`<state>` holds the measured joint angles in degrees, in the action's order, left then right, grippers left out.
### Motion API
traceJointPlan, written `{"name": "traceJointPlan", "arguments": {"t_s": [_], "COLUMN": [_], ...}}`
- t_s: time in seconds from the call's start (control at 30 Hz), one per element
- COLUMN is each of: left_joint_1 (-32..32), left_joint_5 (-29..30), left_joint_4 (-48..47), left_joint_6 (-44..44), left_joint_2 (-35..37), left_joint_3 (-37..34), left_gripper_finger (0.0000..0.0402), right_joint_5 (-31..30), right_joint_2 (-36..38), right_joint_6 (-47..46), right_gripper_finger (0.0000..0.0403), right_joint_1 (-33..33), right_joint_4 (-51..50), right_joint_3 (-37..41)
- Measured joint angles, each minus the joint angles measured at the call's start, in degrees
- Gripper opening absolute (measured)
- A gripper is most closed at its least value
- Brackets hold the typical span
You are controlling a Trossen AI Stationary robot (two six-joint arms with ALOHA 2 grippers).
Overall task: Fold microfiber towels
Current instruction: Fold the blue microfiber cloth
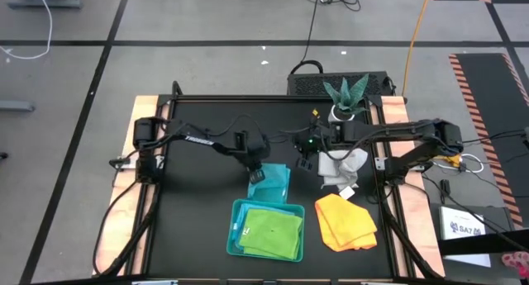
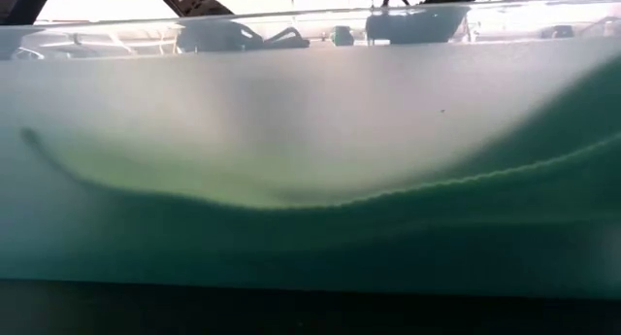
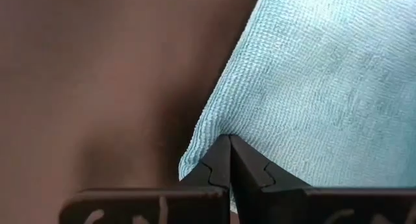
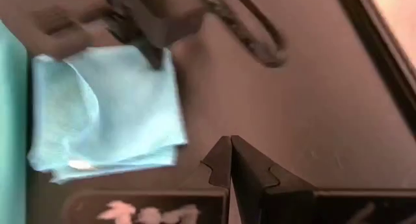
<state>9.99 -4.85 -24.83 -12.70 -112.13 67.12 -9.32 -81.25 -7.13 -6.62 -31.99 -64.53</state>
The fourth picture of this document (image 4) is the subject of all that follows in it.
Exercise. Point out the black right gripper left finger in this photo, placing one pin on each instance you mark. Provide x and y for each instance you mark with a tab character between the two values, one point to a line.
221	172

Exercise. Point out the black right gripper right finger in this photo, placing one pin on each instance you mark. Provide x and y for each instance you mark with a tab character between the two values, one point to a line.
256	181

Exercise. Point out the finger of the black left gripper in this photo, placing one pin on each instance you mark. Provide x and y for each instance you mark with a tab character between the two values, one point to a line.
152	56
61	32

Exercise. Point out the teal microfiber towel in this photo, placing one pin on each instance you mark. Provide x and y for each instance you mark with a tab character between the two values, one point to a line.
107	113

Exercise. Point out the teal translucent plastic tray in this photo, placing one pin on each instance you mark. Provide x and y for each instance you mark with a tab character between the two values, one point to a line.
13	120

